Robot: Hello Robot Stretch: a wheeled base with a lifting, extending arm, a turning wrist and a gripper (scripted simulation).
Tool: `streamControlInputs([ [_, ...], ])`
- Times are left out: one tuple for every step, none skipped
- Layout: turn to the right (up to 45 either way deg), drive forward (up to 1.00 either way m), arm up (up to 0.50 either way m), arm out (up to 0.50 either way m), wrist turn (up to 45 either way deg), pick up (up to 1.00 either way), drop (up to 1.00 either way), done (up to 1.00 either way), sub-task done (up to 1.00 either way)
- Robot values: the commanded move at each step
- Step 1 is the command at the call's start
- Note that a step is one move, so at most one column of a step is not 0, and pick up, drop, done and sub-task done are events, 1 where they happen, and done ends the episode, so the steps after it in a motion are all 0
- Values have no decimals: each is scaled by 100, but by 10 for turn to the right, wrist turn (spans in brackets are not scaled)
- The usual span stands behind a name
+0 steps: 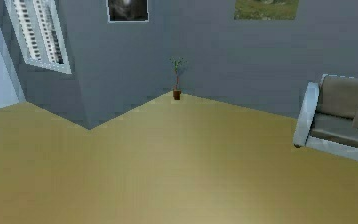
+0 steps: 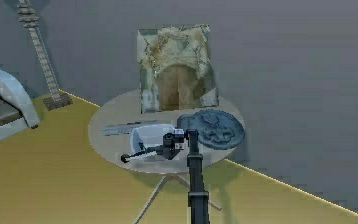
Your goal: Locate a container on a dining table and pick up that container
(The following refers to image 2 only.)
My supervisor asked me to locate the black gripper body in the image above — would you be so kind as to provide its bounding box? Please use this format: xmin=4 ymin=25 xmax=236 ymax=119
xmin=161 ymin=132 xmax=183 ymax=161

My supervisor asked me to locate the pale mottled box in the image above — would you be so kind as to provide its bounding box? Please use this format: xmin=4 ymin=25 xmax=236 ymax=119
xmin=136 ymin=24 xmax=220 ymax=115

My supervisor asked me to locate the grey ribbed floor lamp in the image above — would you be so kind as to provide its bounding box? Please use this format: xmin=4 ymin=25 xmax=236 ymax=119
xmin=16 ymin=0 xmax=74 ymax=112

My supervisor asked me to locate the white bowl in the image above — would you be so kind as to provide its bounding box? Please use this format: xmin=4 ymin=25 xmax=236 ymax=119
xmin=129 ymin=123 xmax=183 ymax=162

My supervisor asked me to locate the round pale dining table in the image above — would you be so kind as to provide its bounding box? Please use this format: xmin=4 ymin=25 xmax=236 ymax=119
xmin=87 ymin=89 xmax=245 ymax=224

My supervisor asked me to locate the blue-grey round patterned plate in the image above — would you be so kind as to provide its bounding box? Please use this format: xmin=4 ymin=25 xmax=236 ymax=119
xmin=178 ymin=108 xmax=246 ymax=151

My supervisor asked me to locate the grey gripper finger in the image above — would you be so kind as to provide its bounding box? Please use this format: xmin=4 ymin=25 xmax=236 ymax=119
xmin=120 ymin=149 xmax=165 ymax=164
xmin=137 ymin=141 xmax=164 ymax=153

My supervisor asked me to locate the grey flat knife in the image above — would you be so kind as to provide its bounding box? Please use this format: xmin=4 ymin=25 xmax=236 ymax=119
xmin=101 ymin=120 xmax=162 ymax=137

